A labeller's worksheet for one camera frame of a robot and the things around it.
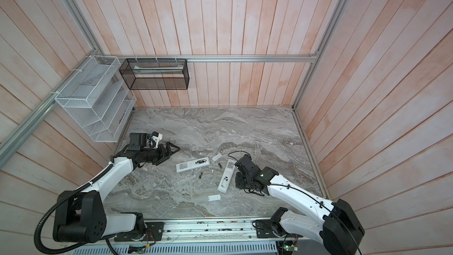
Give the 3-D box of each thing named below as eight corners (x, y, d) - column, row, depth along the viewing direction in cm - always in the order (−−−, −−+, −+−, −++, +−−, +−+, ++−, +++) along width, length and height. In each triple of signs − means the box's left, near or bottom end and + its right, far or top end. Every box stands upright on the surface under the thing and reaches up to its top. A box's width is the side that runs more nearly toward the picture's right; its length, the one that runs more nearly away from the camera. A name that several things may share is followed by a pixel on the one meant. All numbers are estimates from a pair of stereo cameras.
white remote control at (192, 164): (177, 172, 93) (176, 170, 91) (176, 166, 95) (175, 164, 93) (210, 164, 96) (210, 162, 94) (209, 158, 98) (209, 156, 96)
